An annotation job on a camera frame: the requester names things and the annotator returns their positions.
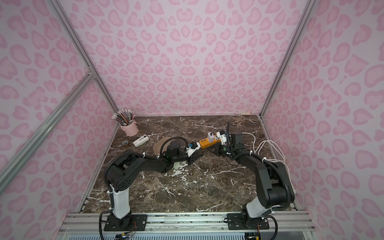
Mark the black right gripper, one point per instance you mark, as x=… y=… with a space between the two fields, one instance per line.
x=221 y=147

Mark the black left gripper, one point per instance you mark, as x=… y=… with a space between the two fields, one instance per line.
x=186 y=156

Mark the white usb charger adapter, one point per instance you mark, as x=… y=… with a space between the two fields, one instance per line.
x=212 y=137

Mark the green electronic kitchen scale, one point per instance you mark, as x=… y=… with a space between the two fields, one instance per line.
x=180 y=165

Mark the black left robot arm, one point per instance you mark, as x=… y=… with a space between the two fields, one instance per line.
x=178 y=146

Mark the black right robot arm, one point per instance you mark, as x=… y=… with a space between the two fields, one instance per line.
x=274 y=188

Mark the orange power strip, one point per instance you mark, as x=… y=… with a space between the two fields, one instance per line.
x=207 y=142

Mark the white rectangular device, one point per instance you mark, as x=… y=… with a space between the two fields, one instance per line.
x=141 y=140

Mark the pink pencil cup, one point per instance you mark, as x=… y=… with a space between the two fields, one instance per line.
x=131 y=129

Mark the bundle of coloured pencils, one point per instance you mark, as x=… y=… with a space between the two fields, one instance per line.
x=124 y=117

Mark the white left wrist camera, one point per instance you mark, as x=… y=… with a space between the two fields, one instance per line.
x=193 y=147

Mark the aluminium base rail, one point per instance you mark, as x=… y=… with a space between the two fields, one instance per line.
x=295 y=225

